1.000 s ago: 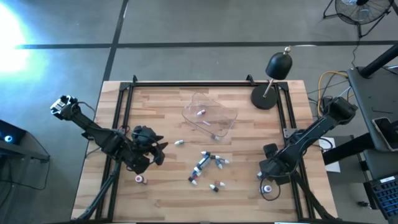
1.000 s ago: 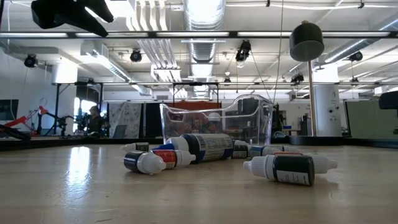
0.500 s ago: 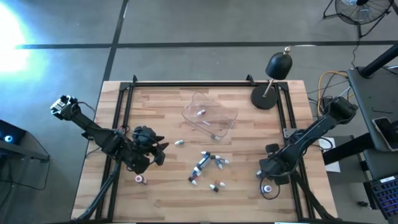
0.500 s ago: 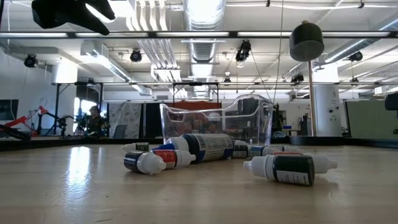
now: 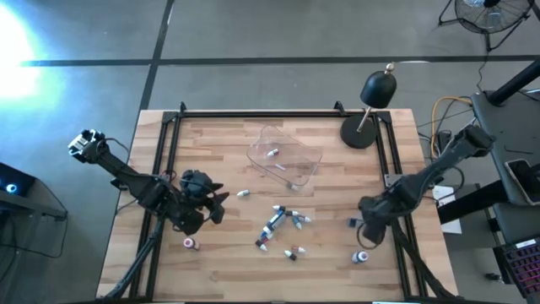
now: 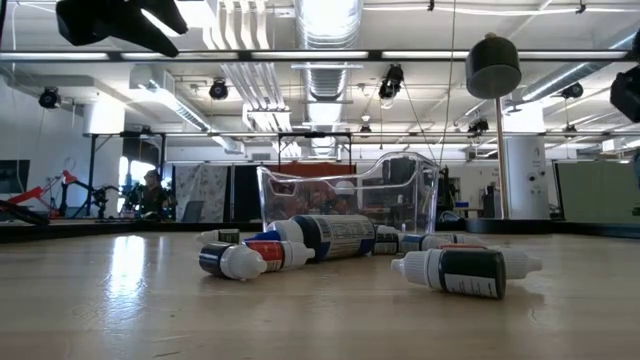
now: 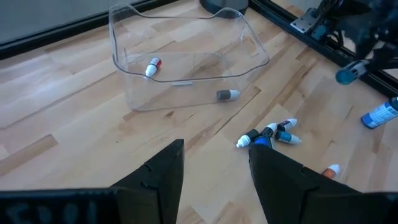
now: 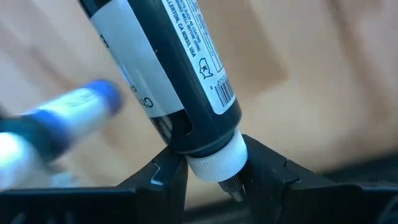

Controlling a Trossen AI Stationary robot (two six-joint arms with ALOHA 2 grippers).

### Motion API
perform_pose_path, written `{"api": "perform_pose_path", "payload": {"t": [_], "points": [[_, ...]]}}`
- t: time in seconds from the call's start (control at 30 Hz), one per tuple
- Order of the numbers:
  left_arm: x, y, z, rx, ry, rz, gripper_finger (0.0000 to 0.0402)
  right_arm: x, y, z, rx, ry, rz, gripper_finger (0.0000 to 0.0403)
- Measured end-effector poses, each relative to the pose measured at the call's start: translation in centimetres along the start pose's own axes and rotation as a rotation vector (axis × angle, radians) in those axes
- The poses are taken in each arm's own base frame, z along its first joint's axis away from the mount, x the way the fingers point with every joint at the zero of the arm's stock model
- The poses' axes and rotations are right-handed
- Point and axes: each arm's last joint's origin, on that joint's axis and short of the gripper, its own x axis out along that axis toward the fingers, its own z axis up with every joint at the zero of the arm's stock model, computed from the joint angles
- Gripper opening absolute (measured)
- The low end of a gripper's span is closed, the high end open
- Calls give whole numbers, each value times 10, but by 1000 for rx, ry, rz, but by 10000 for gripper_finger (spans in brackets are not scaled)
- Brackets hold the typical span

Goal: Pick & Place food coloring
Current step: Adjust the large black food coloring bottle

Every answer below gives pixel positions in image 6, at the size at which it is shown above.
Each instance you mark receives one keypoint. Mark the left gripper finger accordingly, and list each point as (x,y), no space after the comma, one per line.
(167,15)
(152,40)

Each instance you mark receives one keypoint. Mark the small black food coloring bottle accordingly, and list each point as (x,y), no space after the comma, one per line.
(227,236)
(386,242)
(235,261)
(470,272)

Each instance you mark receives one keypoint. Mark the large blue food coloring bottle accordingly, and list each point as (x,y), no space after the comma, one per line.
(340,235)

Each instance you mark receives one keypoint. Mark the clear plastic bin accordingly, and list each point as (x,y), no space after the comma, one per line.
(425,200)

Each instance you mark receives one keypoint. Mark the small blue food coloring bottle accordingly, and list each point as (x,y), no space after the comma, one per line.
(414,243)

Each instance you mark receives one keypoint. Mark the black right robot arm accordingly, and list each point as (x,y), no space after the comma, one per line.
(627,95)

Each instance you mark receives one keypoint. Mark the black ceiling spotlight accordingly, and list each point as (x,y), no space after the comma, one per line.
(49,97)
(572,90)
(391,81)
(477,125)
(218,89)

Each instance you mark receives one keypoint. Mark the person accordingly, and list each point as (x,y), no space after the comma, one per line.
(152,195)

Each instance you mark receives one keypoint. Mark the red desk lamp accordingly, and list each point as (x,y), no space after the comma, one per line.
(70,176)

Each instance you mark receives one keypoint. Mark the marbled partition panel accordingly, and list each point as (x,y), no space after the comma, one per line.
(200,192)

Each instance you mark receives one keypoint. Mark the black horizontal ceiling bar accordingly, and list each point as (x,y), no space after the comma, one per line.
(375,55)

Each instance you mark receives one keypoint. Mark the black brass-stem desk lamp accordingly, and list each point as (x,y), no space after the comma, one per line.
(492,65)

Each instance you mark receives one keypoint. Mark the white building column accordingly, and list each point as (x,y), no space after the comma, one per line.
(525,170)

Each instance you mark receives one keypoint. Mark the grey-green partition panel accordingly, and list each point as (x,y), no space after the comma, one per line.
(595,192)

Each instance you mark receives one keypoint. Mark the silver ventilation duct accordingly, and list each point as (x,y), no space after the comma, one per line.
(327,85)

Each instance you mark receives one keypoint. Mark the dark wall screen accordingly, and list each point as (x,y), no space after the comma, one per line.
(14,176)

